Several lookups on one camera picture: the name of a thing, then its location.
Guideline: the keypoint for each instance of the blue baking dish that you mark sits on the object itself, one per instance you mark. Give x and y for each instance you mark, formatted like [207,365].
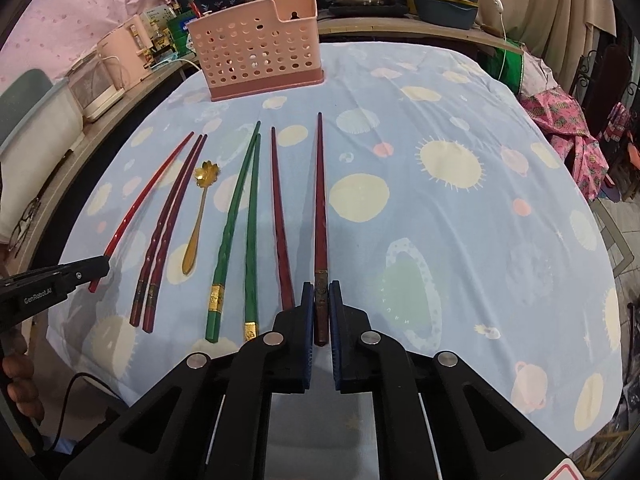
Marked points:
[445,12]

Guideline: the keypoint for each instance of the eyeglasses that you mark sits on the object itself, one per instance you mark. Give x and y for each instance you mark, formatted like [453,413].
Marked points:
[22,227]

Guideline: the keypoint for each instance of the green carton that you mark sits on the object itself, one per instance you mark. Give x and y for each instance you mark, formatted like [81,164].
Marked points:
[179,27]

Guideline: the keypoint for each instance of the black induction cooker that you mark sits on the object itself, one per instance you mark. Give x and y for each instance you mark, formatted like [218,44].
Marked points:
[367,10]

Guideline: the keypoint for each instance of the person's left hand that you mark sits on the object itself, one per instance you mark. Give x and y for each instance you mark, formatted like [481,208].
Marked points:
[17,370]

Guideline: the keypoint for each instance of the gold flower spoon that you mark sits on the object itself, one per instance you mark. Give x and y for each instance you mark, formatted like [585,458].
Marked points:
[190,260]

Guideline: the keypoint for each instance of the white clear appliance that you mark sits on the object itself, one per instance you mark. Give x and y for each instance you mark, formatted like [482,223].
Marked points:
[95,90]

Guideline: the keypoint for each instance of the pink pineapple print cloth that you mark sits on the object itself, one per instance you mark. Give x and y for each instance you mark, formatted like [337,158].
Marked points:
[565,130]

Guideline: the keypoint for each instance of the beige curtain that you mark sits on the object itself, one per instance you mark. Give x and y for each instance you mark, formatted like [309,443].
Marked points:
[550,5]

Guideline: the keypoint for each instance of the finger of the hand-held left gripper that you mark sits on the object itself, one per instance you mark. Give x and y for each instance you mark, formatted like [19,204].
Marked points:
[87,270]

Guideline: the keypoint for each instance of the wooden shelf board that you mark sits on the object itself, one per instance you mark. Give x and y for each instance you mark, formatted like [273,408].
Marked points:
[400,25]

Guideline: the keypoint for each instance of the bright red chopstick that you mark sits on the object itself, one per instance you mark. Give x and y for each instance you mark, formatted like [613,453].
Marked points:
[145,200]

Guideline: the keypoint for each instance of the dark metal chair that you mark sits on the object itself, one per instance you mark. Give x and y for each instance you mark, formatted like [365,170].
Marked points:
[607,80]

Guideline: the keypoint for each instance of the pink dotted sheet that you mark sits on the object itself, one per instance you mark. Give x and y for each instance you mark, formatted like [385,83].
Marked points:
[75,0]

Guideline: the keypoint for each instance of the pink electric kettle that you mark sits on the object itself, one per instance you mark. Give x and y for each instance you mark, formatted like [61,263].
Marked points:
[125,45]

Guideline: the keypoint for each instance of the dark red chopstick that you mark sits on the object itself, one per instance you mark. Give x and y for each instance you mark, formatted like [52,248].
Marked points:
[320,210]
[282,250]

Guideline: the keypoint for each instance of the pink perforated utensil basket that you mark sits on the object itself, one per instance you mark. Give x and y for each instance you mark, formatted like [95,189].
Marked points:
[250,55]

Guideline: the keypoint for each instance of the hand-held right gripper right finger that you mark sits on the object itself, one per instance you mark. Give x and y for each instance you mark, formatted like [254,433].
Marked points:
[337,340]

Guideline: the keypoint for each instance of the white carton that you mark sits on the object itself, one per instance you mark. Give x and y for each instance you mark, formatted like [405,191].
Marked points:
[159,17]

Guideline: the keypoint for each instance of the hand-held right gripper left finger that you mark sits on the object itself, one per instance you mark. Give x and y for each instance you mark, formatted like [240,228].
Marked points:
[306,340]

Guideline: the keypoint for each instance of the pale blue storage box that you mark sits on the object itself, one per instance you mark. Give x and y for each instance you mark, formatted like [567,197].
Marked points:
[35,115]

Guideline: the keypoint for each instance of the green cloth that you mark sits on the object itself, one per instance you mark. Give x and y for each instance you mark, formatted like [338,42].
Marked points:
[509,67]

